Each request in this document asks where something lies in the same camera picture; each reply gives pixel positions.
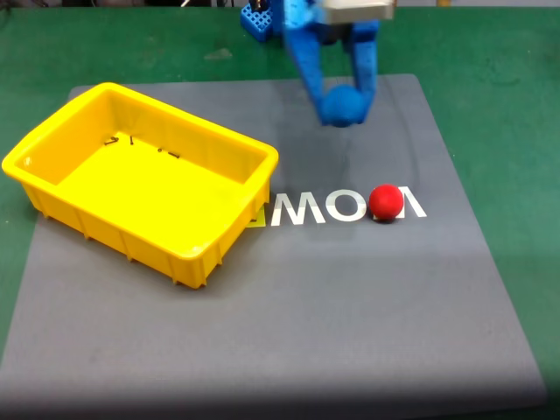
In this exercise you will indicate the yellow plastic bin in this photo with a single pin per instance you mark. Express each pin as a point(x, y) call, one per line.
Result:
point(144, 197)

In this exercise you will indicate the grey mat with white letters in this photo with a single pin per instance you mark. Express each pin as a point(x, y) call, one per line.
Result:
point(306, 306)

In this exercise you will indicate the blue ball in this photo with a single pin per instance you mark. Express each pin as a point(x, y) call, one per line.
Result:
point(343, 107)

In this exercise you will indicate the red ball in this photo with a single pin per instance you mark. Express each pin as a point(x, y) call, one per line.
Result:
point(386, 202)

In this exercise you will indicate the green table mat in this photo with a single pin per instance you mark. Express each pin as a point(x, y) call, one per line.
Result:
point(503, 87)

